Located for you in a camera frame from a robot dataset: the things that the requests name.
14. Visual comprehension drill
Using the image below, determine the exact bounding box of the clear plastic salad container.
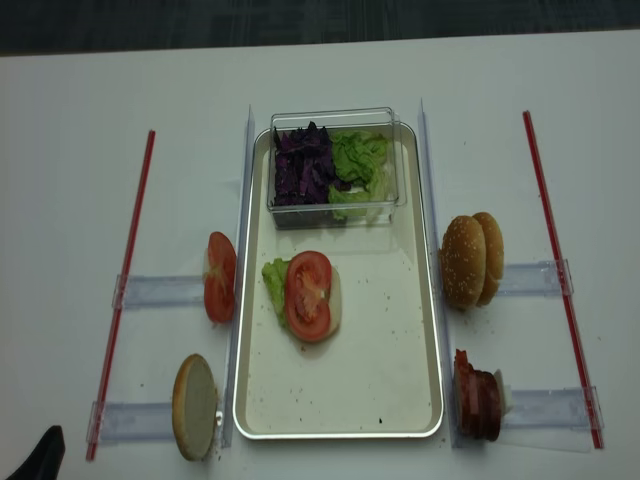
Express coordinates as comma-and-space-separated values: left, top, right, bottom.
266, 107, 406, 229

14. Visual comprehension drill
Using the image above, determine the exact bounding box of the upper left clear holder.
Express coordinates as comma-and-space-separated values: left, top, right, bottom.
112, 275, 204, 310

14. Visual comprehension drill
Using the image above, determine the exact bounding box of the lower right clear holder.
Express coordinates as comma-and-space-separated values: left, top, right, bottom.
502, 387, 604, 431

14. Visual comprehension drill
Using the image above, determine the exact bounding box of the shredded purple cabbage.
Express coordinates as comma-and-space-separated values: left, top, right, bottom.
273, 121, 337, 206

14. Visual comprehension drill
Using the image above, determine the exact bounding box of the clear holder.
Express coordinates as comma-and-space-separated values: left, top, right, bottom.
502, 387, 604, 431
112, 275, 204, 310
86, 402, 174, 444
496, 260, 574, 297

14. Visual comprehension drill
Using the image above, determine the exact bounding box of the meat patty slice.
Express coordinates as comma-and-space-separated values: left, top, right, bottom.
470, 371, 491, 439
454, 349, 479, 437
484, 372, 502, 441

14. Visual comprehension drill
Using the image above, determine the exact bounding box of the left red rail strip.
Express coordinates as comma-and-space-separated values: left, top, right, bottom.
85, 130, 156, 463

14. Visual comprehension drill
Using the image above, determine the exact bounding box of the lettuce leaf on tray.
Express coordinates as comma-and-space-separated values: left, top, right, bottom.
261, 258, 289, 328

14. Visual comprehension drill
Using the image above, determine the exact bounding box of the upper right clear holder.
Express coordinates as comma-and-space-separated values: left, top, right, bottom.
496, 260, 574, 297

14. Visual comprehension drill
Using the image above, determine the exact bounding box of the red rail strip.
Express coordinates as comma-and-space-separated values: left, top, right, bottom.
522, 110, 604, 450
85, 130, 156, 463

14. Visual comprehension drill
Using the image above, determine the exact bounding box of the upright bun half left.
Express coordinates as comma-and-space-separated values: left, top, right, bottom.
172, 354, 217, 461

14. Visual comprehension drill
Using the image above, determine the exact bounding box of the rear bun half right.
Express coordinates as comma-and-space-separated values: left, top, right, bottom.
473, 212, 504, 306

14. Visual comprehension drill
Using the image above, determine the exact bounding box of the tomato slice on bun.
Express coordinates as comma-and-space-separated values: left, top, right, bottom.
284, 251, 332, 342

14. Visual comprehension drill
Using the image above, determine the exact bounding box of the green lettuce in container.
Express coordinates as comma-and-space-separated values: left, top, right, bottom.
328, 130, 390, 204

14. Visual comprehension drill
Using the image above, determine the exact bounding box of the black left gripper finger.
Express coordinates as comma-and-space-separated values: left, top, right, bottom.
6, 425, 66, 480

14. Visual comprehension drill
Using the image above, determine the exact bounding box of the white plastic stopper block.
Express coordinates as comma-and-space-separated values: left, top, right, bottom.
493, 369, 513, 418

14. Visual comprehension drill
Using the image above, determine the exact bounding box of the upright tomato slice left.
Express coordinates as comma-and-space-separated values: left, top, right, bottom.
203, 231, 237, 324

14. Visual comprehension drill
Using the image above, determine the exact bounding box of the cream metal tray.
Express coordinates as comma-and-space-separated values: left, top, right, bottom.
233, 126, 443, 440

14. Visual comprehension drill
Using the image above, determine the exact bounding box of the front sesame bun top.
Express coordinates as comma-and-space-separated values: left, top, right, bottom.
439, 215, 486, 310

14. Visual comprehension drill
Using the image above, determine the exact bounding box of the right red rail strip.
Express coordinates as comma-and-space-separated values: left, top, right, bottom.
522, 110, 604, 450

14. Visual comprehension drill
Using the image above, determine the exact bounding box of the bottom bun on tray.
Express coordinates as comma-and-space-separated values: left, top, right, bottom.
299, 267, 342, 343

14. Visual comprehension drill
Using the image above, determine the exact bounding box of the lower left clear holder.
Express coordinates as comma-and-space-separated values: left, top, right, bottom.
86, 402, 174, 444

